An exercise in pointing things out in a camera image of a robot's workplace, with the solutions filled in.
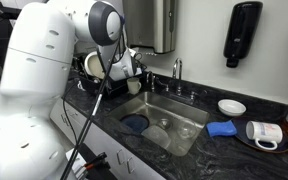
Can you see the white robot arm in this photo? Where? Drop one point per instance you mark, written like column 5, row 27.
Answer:
column 35, row 73

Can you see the white mug by rack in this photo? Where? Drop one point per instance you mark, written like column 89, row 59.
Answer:
column 134, row 85

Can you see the chrome sink faucet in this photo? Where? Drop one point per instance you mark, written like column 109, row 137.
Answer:
column 175, row 87

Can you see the metal sink drain strainer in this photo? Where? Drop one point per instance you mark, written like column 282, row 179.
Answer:
column 164, row 124

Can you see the stainless steel sink basin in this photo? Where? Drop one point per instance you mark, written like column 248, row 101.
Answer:
column 156, row 107

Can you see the white printed mug lying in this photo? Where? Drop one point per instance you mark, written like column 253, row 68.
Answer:
column 266, row 136

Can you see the blue plate brown rim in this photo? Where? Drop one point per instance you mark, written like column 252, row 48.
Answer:
column 137, row 122

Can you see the clear plastic food container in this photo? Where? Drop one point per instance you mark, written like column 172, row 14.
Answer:
column 157, row 135

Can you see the white plate in rack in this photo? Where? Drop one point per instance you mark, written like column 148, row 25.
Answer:
column 93, row 66

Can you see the black dish drying rack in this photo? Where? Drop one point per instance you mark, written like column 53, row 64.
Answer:
column 92, row 84

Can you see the steel paper towel dispenser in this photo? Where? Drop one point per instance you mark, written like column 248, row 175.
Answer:
column 151, row 24

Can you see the white lower cabinets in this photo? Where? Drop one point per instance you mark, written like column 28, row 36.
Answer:
column 124, row 164

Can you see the blue sponge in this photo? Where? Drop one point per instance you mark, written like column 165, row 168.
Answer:
column 221, row 128

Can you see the white bowl on counter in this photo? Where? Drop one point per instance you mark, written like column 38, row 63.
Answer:
column 231, row 107

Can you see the dark blue plate on counter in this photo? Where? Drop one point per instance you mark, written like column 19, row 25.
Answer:
column 240, row 124

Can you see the black camera tripod pole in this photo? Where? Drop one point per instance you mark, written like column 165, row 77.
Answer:
column 91, row 117

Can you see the black wall soap dispenser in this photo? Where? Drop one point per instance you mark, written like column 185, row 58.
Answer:
column 243, row 25

